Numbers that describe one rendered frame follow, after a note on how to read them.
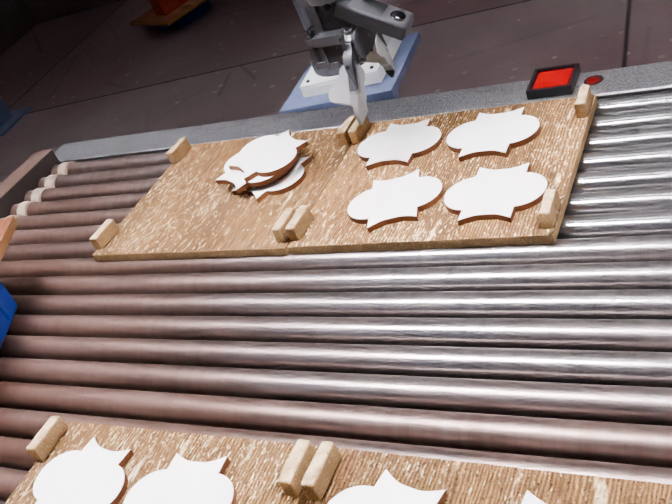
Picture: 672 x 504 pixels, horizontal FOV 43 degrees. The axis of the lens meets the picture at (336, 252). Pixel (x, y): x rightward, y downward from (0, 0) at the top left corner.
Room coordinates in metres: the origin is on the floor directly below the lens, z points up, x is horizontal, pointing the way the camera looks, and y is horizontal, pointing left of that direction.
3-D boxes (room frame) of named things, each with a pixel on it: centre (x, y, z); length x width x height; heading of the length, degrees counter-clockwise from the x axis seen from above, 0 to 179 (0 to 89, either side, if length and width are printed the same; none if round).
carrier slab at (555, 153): (1.13, -0.20, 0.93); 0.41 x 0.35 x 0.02; 53
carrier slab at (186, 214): (1.38, 0.13, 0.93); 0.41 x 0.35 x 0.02; 53
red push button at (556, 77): (1.27, -0.45, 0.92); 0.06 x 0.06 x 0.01; 53
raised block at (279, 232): (1.15, 0.05, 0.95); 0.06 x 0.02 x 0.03; 143
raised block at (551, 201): (0.91, -0.28, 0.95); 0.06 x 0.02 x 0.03; 143
